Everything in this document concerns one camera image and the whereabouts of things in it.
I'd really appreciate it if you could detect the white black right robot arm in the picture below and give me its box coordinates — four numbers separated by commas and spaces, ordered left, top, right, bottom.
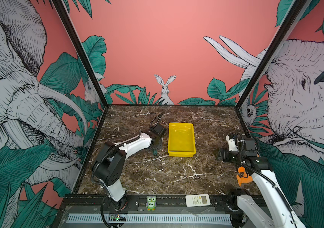
218, 133, 305, 228

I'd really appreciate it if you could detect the orange clip on right arm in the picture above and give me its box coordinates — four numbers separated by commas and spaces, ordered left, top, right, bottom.
236, 166, 253, 187

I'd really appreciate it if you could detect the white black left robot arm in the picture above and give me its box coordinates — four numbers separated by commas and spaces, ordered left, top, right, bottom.
90, 130, 165, 203

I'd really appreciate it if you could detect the yellow plastic bin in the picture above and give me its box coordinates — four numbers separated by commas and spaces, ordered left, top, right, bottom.
168, 123, 196, 157

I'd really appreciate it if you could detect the green owl figurine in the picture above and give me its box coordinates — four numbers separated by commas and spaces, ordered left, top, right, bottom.
146, 196, 157, 211

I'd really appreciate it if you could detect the white remote control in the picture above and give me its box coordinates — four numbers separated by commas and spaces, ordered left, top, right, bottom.
185, 194, 211, 207

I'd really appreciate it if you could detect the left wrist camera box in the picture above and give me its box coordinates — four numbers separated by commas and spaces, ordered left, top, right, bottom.
152, 123, 167, 138

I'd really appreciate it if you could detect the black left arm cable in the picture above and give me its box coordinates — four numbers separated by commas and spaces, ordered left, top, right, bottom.
149, 111, 166, 129

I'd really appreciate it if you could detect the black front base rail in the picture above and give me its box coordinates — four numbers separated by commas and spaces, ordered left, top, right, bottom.
52, 194, 255, 228

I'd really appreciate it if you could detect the black corner frame post right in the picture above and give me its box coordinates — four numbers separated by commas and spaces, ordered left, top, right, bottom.
235, 1, 311, 109

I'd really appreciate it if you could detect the black corner frame post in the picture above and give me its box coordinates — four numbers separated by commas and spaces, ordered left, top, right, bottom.
52, 0, 109, 109
235, 1, 311, 109

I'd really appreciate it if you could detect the black corner frame post left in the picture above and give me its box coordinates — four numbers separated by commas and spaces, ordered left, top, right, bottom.
52, 0, 109, 109

